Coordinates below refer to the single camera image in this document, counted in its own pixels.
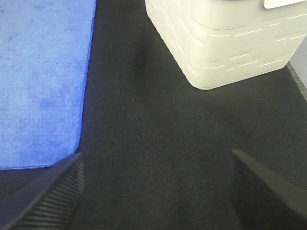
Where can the black table cloth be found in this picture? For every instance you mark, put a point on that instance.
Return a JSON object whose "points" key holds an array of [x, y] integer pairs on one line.
{"points": [[156, 150]]}

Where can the cream white slotted basket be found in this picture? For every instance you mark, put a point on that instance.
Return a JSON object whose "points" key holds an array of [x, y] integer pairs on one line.
{"points": [[218, 42]]}

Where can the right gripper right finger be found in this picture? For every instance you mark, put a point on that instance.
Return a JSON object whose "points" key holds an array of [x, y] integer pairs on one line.
{"points": [[262, 199]]}

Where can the blue microfiber towel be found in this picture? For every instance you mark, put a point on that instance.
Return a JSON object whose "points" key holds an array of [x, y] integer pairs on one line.
{"points": [[45, 48]]}

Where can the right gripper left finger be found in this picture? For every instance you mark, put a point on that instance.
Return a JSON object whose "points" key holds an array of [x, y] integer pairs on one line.
{"points": [[49, 202]]}

